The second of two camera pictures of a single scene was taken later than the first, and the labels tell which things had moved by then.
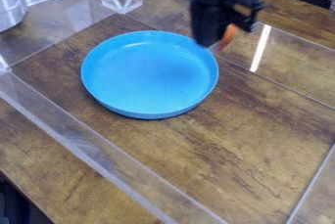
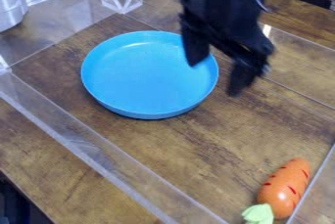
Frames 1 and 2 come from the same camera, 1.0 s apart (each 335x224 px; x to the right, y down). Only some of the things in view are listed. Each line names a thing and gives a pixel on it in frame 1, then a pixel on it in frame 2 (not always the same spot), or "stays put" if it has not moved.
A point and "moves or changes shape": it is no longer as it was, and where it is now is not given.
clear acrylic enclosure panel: [80, 177] stays put
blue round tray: [150, 74] stays put
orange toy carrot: [229, 36] moves or changes shape
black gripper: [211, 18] to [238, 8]
